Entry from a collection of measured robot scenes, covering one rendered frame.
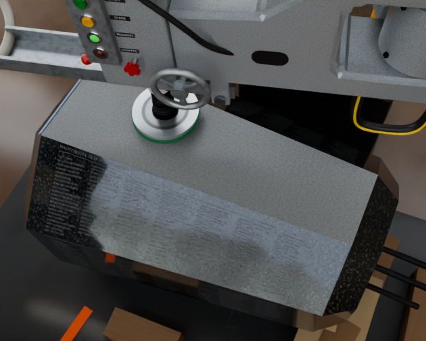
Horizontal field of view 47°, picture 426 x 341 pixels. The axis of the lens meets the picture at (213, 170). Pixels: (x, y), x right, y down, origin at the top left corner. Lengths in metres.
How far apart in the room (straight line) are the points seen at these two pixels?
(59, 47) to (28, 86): 1.51
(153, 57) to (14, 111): 1.84
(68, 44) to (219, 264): 0.79
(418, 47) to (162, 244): 0.93
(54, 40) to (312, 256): 0.97
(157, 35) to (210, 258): 0.71
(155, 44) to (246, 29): 0.22
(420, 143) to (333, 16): 1.72
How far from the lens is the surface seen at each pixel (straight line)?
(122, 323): 2.13
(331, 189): 1.48
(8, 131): 2.90
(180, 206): 1.50
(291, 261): 1.47
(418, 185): 2.57
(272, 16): 1.05
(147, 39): 1.16
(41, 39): 1.56
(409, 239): 2.42
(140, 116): 1.56
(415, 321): 2.20
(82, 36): 1.19
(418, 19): 1.08
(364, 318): 2.02
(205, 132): 1.57
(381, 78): 1.20
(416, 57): 1.15
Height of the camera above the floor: 2.17
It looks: 61 degrees down
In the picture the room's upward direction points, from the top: 7 degrees counter-clockwise
